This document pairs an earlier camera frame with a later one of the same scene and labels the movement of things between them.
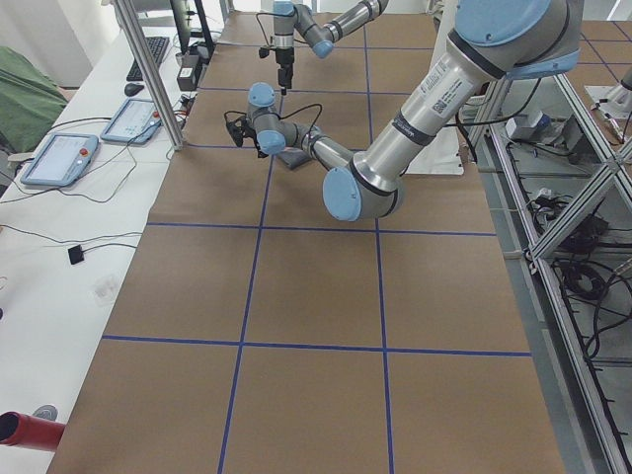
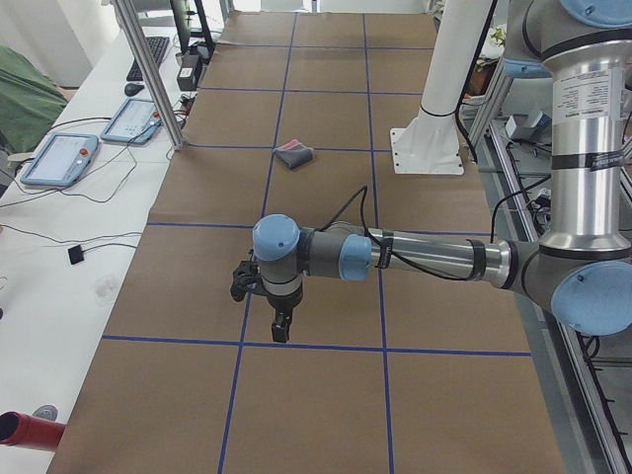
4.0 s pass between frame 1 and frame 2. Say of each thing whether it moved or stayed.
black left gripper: moved
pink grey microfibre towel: stayed
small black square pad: stayed
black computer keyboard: stayed
